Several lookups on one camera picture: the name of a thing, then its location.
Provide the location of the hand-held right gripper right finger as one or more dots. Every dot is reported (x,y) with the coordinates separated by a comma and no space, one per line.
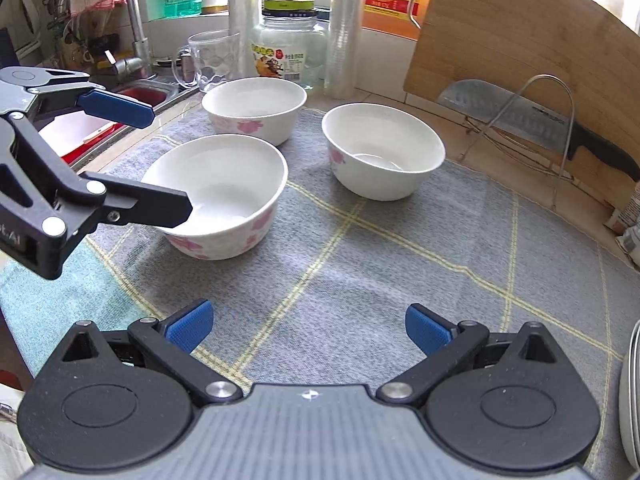
(427,327)

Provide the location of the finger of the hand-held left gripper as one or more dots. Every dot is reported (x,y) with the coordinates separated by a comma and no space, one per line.
(150,207)
(117,107)

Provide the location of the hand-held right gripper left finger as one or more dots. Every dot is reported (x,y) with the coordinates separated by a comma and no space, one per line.
(190,325)

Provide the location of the white pink-flower bowl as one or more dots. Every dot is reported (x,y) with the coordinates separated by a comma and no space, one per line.
(225,180)
(385,140)
(255,102)

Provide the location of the white fruit-print plate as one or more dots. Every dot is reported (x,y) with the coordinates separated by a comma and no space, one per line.
(634,380)
(631,425)
(636,335)

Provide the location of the red plastic basin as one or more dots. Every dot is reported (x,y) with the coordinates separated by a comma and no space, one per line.
(145,96)

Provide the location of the white dish in basin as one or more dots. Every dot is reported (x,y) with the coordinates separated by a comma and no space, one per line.
(75,130)

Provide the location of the steel kitchen sink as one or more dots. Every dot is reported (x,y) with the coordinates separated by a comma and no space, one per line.
(172,87)

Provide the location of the steel kitchen faucet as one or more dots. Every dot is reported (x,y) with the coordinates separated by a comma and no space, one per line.
(136,25)

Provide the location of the grey and teal printed cloth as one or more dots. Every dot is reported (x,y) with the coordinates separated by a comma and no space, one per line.
(350,270)

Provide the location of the clear glass mug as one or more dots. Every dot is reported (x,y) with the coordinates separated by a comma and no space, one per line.
(212,62)

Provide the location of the clear plastic wrap roll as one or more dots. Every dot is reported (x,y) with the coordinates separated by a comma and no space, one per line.
(245,5)

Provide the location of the glass jar with green lid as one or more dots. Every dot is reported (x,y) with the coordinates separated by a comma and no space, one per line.
(285,57)

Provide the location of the stack of clear plastic cups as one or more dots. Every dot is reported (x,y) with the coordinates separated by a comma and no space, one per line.
(342,35)

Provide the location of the orange-label cooking wine bottle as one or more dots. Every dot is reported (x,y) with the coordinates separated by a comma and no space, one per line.
(390,7)

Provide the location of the wooden cutting board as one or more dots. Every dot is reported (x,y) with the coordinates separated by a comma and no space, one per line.
(500,20)

